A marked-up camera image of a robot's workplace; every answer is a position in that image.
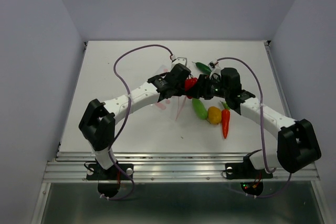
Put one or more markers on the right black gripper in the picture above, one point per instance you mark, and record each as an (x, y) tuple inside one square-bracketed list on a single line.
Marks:
[(200, 89)]

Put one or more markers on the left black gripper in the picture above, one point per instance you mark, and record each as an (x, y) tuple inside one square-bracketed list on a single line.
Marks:
[(181, 91)]

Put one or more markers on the red toy bell pepper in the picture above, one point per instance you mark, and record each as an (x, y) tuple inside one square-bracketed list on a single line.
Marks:
[(189, 83)]

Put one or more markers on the clear zip top bag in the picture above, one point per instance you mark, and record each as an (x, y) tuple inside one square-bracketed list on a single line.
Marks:
[(170, 108)]

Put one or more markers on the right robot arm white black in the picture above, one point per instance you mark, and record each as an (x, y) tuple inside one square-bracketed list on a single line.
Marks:
[(297, 144)]

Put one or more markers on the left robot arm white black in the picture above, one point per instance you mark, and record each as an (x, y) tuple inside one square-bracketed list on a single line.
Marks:
[(100, 118)]

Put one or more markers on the light green toy gourd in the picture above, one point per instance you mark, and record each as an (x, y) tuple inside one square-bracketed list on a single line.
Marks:
[(199, 109)]

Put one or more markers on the dark green toy cucumber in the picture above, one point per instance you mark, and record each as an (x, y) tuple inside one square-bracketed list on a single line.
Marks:
[(203, 68)]

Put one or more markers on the yellow toy potato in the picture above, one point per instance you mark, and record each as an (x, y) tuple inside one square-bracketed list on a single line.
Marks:
[(214, 115)]

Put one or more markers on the orange toy carrot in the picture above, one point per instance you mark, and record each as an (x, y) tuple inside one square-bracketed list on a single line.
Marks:
[(225, 119)]

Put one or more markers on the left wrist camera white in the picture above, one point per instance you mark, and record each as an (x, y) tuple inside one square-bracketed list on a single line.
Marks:
[(176, 60)]

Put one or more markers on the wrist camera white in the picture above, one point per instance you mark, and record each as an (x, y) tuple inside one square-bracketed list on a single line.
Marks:
[(215, 69), (176, 60)]

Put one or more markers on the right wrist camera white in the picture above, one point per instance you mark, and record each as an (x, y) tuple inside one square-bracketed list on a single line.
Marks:
[(215, 69)]

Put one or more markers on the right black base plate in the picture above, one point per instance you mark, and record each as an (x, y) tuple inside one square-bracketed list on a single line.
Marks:
[(245, 169)]

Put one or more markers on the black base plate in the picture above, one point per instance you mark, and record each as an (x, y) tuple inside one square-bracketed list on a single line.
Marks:
[(95, 173), (245, 169)]

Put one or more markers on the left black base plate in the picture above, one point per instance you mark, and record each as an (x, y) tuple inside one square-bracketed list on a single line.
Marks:
[(95, 173)]

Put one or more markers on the aluminium frame rail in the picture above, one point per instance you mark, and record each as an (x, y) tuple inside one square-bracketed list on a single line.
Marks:
[(69, 167)]

